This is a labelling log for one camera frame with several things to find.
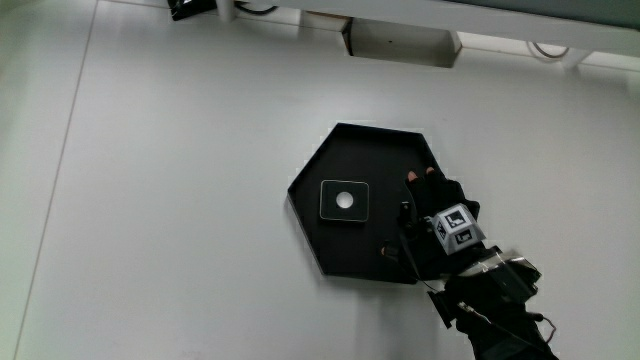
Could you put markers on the black hexagonal plate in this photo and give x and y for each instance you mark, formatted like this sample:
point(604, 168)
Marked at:
point(350, 155)

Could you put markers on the white frame beam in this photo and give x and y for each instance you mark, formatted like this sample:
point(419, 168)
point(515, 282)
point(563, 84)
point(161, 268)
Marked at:
point(500, 25)

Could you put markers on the black camera device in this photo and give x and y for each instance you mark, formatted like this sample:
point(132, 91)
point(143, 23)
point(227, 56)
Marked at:
point(190, 7)

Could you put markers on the black square speaker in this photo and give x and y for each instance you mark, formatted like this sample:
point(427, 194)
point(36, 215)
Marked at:
point(331, 202)

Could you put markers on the person's right hand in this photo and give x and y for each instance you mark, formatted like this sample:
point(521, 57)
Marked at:
point(435, 200)

